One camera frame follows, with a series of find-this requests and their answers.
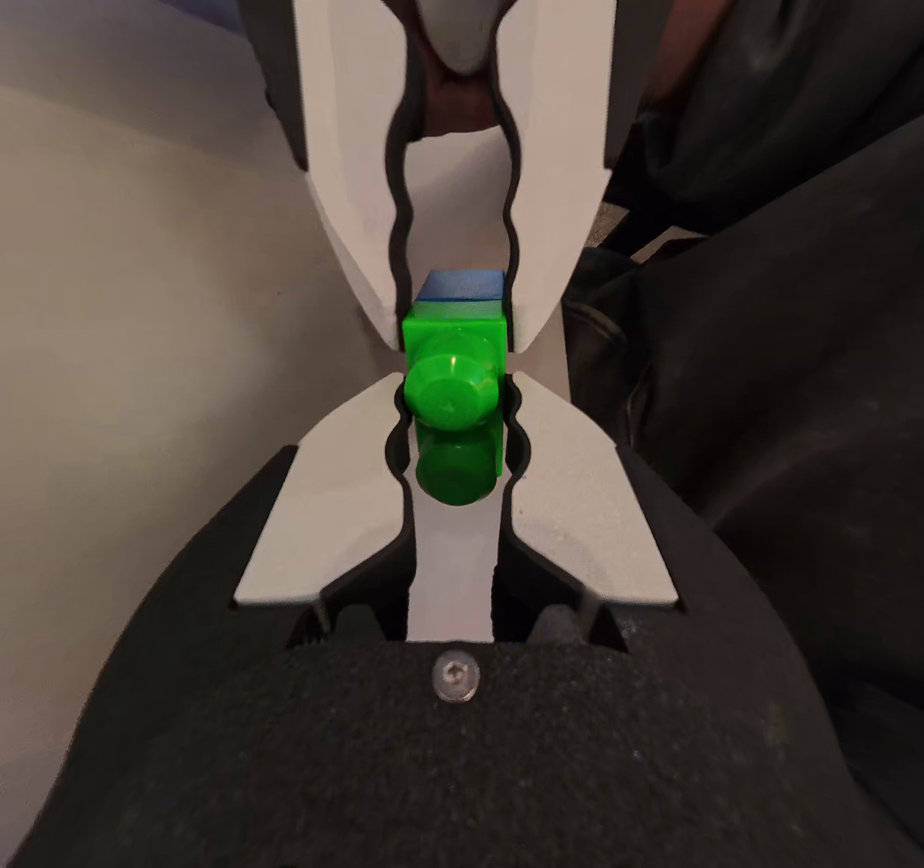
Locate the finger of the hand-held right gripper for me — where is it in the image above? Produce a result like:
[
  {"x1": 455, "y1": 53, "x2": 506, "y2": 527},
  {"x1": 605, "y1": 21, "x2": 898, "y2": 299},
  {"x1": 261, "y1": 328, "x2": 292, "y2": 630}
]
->
[
  {"x1": 289, "y1": 0, "x2": 427, "y2": 354},
  {"x1": 493, "y1": 0, "x2": 622, "y2": 354}
]

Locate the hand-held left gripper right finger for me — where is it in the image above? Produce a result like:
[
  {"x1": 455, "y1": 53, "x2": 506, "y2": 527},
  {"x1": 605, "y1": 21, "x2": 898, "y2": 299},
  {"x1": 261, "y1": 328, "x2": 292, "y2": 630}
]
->
[{"x1": 494, "y1": 371, "x2": 681, "y2": 638}]

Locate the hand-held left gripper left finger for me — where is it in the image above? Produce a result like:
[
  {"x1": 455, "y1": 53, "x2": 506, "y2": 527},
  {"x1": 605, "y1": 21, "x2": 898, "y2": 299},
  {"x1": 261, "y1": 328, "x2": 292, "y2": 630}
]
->
[{"x1": 232, "y1": 371, "x2": 420, "y2": 608}]

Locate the green two-stud toy block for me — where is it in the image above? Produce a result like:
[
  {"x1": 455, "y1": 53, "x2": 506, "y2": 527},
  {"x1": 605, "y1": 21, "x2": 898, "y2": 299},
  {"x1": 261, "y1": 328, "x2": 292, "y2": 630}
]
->
[{"x1": 402, "y1": 301, "x2": 506, "y2": 508}]

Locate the blue single-stud toy block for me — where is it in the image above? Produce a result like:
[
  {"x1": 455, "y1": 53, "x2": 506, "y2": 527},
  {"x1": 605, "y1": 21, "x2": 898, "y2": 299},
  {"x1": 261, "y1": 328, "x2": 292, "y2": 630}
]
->
[{"x1": 422, "y1": 270, "x2": 508, "y2": 303}]

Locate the person's right forearm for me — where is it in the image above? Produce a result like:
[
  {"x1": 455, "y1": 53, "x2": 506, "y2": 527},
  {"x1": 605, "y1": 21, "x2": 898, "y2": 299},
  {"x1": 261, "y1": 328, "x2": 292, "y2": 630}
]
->
[{"x1": 650, "y1": 0, "x2": 748, "y2": 104}]

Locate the grey desk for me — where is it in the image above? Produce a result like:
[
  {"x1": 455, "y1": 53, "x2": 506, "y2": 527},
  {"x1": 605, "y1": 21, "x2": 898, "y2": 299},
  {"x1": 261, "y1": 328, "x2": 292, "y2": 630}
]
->
[{"x1": 0, "y1": 0, "x2": 578, "y2": 840}]

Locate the person's right hand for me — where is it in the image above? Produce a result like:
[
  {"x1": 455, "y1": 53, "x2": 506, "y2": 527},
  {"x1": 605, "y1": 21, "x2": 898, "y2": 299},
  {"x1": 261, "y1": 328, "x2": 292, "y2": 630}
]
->
[{"x1": 417, "y1": 36, "x2": 501, "y2": 140}]

